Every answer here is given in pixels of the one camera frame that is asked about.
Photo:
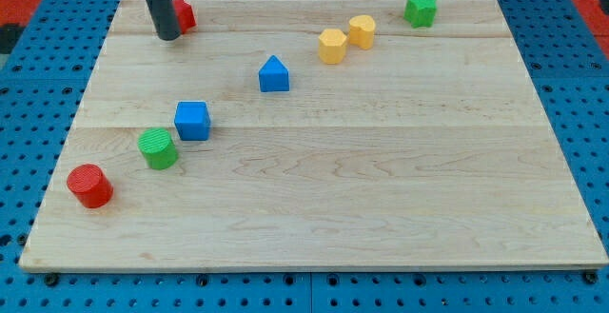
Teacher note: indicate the blue triangle block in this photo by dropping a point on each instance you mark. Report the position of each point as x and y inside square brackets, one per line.
[273, 76]

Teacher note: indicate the light wooden board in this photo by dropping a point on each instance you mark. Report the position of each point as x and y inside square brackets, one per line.
[431, 151]

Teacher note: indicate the yellow hexagon block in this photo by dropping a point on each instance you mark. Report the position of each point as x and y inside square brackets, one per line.
[332, 46]

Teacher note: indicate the blue cube block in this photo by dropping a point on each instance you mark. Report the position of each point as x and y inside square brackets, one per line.
[192, 121]

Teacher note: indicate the yellow heart block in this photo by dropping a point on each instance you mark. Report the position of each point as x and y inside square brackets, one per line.
[362, 31]

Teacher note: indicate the green cylinder block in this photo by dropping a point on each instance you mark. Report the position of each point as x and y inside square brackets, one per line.
[157, 147]

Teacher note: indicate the green star block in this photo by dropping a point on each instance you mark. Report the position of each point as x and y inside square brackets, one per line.
[420, 13]

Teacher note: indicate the red star block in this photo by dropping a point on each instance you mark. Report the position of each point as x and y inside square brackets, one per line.
[185, 15]

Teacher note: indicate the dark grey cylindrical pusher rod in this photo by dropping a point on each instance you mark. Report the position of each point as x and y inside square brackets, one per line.
[164, 19]

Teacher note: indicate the red cylinder block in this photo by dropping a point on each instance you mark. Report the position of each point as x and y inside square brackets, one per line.
[89, 184]

